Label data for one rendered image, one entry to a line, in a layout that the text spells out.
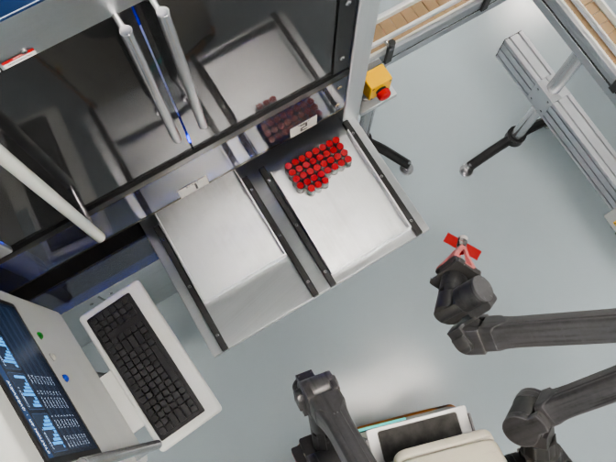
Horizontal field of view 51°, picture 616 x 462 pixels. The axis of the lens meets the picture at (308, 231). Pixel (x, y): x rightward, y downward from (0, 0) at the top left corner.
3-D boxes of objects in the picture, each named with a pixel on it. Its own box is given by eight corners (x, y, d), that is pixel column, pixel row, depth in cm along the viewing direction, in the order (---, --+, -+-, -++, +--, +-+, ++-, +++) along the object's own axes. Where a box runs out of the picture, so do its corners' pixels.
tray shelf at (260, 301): (134, 213, 188) (132, 211, 186) (340, 99, 197) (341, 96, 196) (214, 357, 177) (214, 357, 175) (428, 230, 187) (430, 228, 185)
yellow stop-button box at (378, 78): (355, 82, 188) (357, 69, 181) (376, 70, 189) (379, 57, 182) (368, 102, 187) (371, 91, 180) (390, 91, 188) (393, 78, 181)
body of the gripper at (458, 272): (429, 276, 147) (423, 301, 142) (458, 254, 139) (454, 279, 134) (452, 291, 148) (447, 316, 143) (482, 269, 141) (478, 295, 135)
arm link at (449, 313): (427, 316, 136) (446, 332, 137) (450, 303, 131) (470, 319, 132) (432, 292, 141) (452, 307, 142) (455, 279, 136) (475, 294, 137)
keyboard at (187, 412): (87, 321, 185) (84, 319, 183) (129, 292, 187) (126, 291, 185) (161, 441, 177) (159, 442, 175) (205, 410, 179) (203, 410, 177)
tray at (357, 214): (270, 175, 189) (269, 171, 186) (347, 134, 193) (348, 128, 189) (331, 275, 182) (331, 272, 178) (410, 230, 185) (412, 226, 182)
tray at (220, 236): (148, 202, 187) (145, 198, 183) (227, 159, 190) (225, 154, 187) (204, 303, 179) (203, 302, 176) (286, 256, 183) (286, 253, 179)
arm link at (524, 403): (547, 456, 135) (555, 439, 139) (545, 417, 131) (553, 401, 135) (503, 445, 140) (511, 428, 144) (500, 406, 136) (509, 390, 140)
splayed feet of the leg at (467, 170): (455, 166, 284) (462, 154, 270) (547, 112, 291) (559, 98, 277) (465, 181, 282) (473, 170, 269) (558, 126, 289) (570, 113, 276)
